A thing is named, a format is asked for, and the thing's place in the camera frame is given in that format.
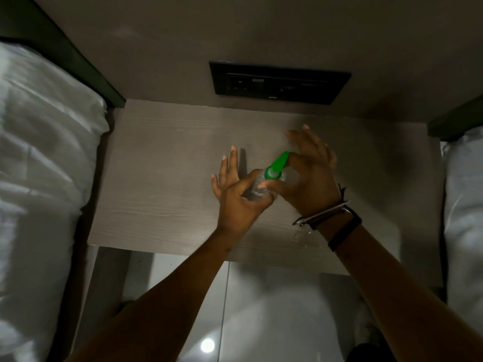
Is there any person's right hand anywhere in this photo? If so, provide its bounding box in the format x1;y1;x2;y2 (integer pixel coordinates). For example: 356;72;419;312
258;124;345;218

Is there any person's left hand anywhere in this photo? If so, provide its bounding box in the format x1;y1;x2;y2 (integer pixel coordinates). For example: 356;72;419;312
211;145;275;238

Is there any clear bottle with green cap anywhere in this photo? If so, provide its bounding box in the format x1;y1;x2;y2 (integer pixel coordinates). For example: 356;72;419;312
250;151;291;201

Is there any person's left forearm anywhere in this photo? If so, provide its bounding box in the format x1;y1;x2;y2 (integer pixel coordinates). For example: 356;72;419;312
65;228;247;362

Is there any person's right forearm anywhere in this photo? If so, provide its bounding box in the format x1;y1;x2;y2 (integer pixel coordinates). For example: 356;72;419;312
316;213;483;362

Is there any small clear plastic cap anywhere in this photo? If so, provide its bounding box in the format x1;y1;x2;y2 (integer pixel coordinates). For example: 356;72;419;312
292;225;322;249

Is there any grey wooden bedside table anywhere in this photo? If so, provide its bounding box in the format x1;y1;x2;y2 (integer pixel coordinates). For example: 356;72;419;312
71;99;444;353

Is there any black wristband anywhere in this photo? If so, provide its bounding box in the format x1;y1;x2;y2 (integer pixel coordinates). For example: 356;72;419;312
327;205;363;252

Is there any dark headboard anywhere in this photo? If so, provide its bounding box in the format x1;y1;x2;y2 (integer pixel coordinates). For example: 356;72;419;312
0;0;127;109
427;94;483;142

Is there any silver metal bracelet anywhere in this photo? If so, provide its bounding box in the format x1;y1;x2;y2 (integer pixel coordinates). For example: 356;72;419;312
292;200;351;228

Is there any black wall socket panel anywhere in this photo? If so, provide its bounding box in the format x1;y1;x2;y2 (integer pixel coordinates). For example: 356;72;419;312
209;60;352;106

